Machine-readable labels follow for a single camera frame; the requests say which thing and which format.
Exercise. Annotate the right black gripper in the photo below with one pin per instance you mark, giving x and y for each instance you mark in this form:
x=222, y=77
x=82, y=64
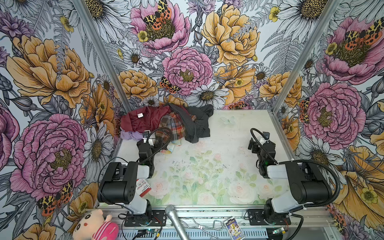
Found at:
x=261, y=145

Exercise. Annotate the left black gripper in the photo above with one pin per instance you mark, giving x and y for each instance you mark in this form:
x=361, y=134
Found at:
x=147, y=141

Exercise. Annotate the lavender cloth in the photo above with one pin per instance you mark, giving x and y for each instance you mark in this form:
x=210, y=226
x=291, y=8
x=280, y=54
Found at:
x=131, y=135

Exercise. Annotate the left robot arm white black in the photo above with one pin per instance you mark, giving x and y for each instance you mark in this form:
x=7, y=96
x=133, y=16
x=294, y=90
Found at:
x=118, y=185

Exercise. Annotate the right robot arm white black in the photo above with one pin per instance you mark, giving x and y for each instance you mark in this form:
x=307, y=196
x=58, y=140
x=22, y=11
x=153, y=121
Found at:
x=311, y=183

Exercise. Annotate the pastel patterned cloth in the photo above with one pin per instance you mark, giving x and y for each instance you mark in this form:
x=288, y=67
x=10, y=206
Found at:
x=171, y=147

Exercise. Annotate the maroon cloth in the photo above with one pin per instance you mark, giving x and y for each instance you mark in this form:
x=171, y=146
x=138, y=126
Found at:
x=143, y=119

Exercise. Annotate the plaid cloth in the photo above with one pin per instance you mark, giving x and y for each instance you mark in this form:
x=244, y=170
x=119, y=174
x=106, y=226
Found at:
x=178, y=130

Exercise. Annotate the dark grey cloth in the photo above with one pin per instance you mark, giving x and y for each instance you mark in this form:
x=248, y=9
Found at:
x=200, y=129

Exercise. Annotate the red white label tag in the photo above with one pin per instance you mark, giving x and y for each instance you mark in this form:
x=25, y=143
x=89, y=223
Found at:
x=142, y=187

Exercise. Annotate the silver microphone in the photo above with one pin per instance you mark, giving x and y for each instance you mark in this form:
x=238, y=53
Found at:
x=173, y=217

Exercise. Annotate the colourful card packet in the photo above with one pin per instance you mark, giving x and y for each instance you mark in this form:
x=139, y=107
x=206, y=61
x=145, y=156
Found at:
x=234, y=229

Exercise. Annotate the pink plush doll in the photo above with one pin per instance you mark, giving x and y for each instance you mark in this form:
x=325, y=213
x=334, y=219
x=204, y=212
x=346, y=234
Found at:
x=94, y=226

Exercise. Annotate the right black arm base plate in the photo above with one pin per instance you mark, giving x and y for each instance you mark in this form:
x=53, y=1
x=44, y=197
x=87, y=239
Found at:
x=258, y=217

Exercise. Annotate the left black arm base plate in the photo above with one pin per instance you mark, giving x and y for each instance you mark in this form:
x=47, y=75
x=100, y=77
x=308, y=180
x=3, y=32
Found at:
x=152, y=218

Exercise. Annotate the right aluminium frame post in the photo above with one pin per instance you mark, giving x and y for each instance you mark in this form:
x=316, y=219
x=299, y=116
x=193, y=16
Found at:
x=313, y=38

